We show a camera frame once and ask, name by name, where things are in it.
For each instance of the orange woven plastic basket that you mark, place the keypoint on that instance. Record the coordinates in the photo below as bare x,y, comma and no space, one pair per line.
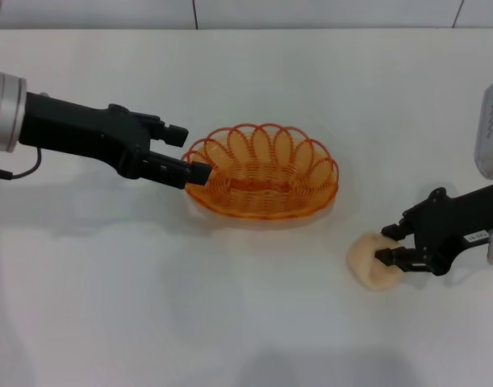
250,198

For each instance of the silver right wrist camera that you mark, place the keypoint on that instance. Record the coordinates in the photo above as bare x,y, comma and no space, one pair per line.
492,133

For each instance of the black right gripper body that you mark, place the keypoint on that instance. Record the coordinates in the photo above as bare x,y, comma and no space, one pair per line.
448,225

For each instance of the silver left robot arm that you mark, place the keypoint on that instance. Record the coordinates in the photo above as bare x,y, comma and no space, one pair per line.
4,113

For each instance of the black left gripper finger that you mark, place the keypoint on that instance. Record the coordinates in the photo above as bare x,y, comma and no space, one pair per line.
175,136
169,171

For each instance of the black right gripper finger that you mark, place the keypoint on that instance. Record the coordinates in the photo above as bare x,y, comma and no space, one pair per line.
395,231
403,260

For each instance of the beige bread bun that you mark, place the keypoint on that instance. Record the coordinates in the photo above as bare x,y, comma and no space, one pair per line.
363,262

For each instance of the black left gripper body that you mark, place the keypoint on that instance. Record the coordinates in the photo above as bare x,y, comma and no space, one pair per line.
80,133

